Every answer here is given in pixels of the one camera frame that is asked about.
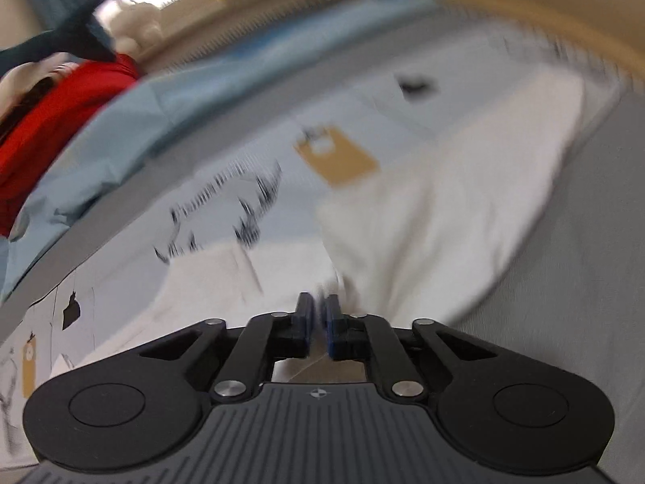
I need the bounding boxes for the white long-sleeve shirt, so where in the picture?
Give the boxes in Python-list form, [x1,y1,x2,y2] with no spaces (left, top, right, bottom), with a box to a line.
[91,66,585,361]

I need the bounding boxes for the grey printed bed sheet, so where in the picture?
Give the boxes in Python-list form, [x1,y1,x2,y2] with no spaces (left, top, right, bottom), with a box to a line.
[1,0,644,483]

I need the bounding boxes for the light blue duvet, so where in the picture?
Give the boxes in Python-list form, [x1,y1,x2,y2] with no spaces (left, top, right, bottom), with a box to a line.
[1,0,438,297]

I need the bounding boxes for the red blanket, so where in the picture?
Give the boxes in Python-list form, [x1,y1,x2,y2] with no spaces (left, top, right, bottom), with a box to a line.
[1,54,141,237]

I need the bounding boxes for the white plush toy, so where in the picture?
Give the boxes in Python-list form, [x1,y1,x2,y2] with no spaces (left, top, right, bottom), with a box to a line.
[109,3,164,57]

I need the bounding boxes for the cream folded blanket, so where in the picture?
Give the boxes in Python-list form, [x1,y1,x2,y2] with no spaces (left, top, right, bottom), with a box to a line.
[1,54,80,130]

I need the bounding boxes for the teal shark plush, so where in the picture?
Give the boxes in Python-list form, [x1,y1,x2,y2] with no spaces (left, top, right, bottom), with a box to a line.
[1,0,116,75]

